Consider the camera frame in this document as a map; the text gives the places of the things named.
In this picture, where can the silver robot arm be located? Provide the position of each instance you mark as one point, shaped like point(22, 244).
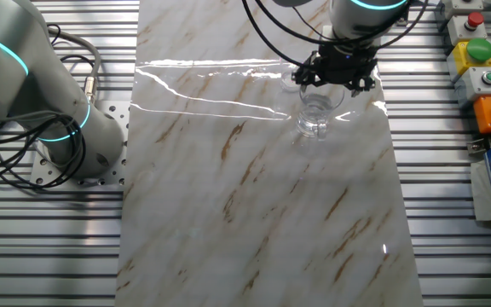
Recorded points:
point(11, 77)

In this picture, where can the yellow box green mushroom button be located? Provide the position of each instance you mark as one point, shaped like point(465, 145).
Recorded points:
point(477, 51)

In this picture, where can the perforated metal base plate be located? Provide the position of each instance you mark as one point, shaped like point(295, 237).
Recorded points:
point(115, 111)

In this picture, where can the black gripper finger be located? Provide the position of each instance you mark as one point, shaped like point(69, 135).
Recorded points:
point(362, 84)
point(305, 73)

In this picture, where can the grey box red button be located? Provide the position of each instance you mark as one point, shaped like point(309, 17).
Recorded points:
point(467, 27)

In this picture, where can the small empty glass cup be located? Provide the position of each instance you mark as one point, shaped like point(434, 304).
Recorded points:
point(288, 87)

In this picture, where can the glass mug with water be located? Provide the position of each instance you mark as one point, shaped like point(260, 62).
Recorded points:
point(313, 119)

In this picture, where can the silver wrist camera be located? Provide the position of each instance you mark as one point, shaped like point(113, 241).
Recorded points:
point(328, 33)

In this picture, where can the marble pattern table sheet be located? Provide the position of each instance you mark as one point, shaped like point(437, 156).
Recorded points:
point(250, 213)

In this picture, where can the orange box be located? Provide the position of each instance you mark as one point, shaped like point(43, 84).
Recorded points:
point(486, 115)

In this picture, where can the plain grey control box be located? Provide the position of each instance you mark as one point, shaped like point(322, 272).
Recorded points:
point(463, 5)

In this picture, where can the grey box small green button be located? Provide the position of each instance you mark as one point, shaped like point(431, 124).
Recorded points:
point(480, 83)

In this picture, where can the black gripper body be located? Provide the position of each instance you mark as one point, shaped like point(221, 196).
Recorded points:
point(345, 64)

